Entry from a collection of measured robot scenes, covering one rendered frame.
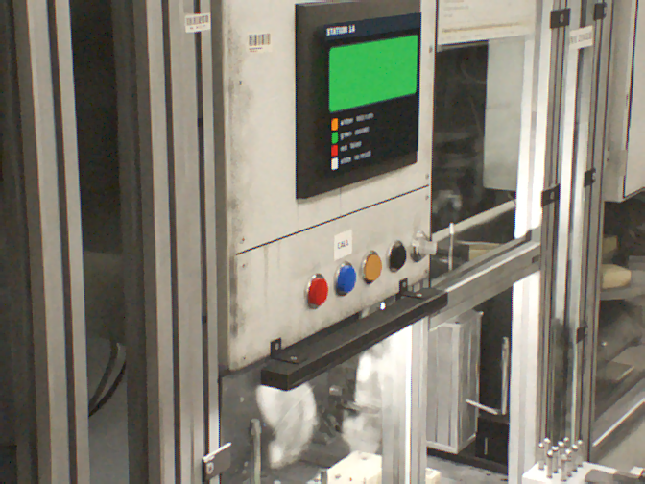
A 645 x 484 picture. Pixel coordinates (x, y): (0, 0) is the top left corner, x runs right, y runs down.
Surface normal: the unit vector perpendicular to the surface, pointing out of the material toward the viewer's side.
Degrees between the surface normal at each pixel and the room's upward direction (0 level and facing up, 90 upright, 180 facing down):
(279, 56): 90
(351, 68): 90
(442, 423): 90
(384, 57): 90
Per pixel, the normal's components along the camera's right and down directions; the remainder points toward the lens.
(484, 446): -0.51, 0.20
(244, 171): 0.85, 0.12
